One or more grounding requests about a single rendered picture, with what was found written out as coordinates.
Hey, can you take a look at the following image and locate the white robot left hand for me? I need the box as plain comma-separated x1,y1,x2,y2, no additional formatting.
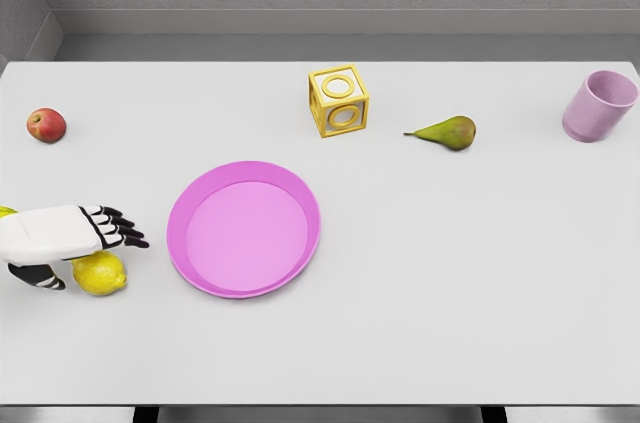
0,204,151,292

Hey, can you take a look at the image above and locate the yellow lemon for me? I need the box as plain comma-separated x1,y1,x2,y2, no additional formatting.
72,250,128,297

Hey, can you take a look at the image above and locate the pink round plate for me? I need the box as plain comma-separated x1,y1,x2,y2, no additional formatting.
166,160,322,300

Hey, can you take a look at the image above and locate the red apple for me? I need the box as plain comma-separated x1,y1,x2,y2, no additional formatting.
26,107,68,145

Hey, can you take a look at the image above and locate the green pear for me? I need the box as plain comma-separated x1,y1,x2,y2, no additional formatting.
403,115,477,153

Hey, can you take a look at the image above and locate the lilac cup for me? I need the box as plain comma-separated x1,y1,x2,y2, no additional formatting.
561,69,640,145

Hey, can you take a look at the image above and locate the yellow ring-sided toy block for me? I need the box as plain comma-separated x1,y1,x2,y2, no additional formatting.
307,64,371,139

